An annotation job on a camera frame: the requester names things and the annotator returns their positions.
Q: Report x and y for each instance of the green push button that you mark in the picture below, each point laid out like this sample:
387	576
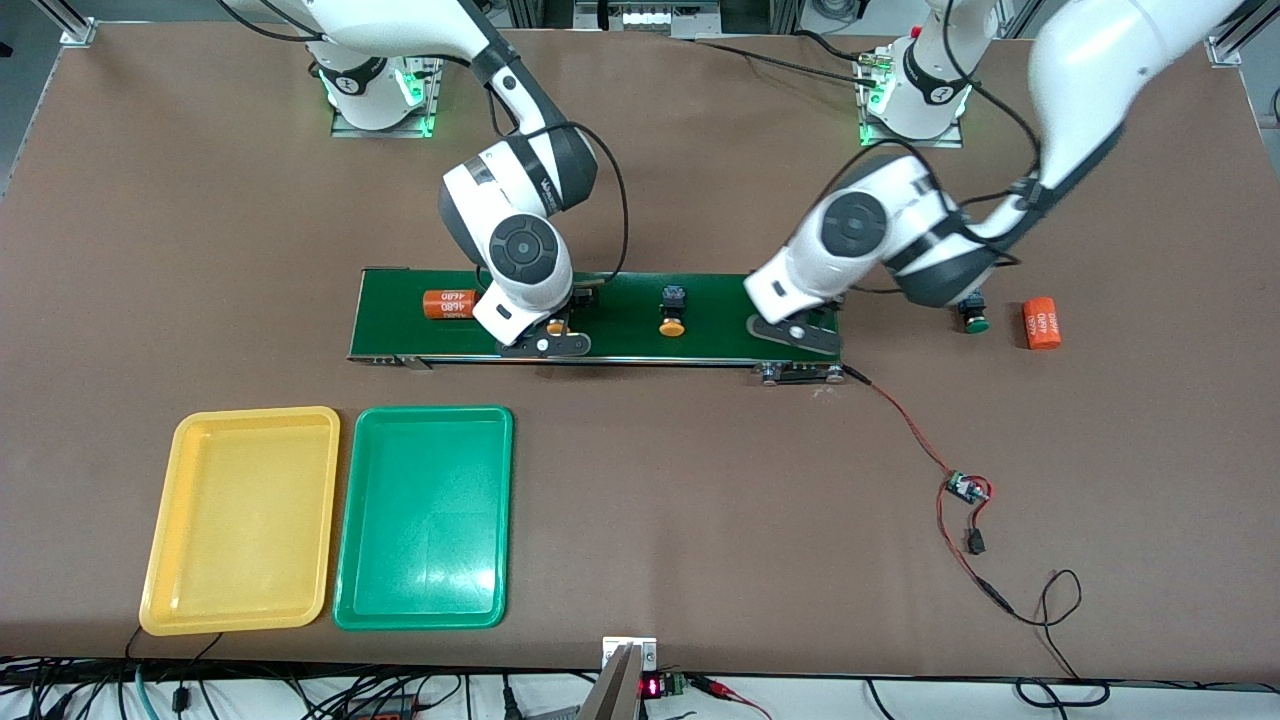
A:
975	322

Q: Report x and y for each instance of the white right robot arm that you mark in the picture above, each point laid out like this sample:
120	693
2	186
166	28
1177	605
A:
520	250

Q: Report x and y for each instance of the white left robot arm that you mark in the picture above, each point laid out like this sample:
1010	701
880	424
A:
855	225

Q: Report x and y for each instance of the green belt conveyor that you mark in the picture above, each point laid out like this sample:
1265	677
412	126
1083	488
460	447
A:
720	320

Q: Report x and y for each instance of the green plastic tray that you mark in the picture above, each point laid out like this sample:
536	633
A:
425	520

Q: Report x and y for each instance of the red digit display module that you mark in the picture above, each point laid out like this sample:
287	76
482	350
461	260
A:
652	687

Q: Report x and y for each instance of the red clip lead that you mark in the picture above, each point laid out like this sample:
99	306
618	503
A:
725	690

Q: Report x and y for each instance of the small circuit board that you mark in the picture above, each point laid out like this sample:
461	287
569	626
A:
966	487

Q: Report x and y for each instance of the yellow plastic tray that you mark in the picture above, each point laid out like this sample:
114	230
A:
240	560

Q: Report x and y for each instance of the small black inline connector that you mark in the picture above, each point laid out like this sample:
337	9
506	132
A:
976	544

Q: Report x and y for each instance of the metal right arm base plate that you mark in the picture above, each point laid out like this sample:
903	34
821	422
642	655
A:
434	90

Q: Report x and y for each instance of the silver metal bracket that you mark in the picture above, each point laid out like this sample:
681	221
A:
645	650

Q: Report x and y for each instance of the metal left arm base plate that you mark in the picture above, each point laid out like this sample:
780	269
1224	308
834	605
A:
915	142

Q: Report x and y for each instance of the grey metal post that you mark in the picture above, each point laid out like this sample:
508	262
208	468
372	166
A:
612	695

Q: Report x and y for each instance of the aluminium frame profile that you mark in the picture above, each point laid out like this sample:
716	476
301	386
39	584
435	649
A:
1222	52
78	32

